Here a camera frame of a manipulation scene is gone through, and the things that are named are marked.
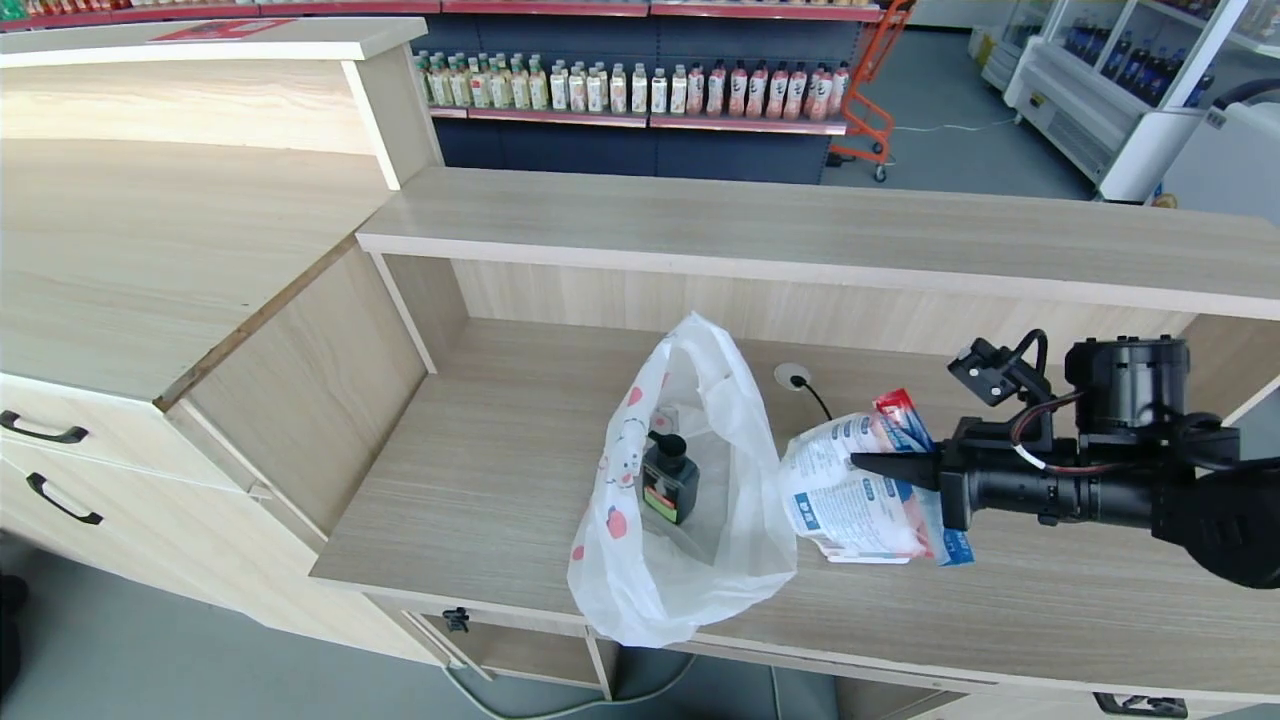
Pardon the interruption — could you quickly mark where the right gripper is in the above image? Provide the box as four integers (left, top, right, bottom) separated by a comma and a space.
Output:
849, 439, 1157, 532

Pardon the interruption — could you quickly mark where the white and blue snack pack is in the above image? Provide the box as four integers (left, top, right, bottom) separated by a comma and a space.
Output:
777, 388, 976, 568

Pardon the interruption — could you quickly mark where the white printed plastic shopping bag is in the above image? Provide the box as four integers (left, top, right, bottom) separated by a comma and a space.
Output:
566, 311, 799, 650

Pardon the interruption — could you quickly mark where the black pump bottle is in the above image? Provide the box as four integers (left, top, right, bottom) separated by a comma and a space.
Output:
640, 431, 701, 527

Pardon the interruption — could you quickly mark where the orange metal trolley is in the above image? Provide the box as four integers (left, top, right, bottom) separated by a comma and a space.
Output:
827, 0, 918, 184

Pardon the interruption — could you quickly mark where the dark shop shelf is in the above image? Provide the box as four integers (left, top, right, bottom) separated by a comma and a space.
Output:
0, 0, 888, 187

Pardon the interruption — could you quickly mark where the wooden counter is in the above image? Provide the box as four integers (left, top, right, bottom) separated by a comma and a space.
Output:
0, 16, 1280, 720

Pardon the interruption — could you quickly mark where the white display cooler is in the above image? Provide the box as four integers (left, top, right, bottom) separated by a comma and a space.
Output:
1004, 0, 1280, 205
967, 0, 1053, 93

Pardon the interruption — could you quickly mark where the row of dark bottles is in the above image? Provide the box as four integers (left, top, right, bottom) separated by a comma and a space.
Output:
1063, 14, 1218, 108

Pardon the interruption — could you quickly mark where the black cable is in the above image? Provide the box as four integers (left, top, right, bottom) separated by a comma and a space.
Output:
790, 375, 834, 422

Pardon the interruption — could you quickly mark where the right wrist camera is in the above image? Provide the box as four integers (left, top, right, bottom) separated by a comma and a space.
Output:
947, 329, 1059, 470

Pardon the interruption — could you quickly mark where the white cable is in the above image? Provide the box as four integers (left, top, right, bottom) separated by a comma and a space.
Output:
888, 117, 1018, 137

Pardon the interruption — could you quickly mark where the wooden drawer with black handle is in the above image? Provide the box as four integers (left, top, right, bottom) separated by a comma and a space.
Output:
0, 438, 443, 667
0, 372, 243, 493

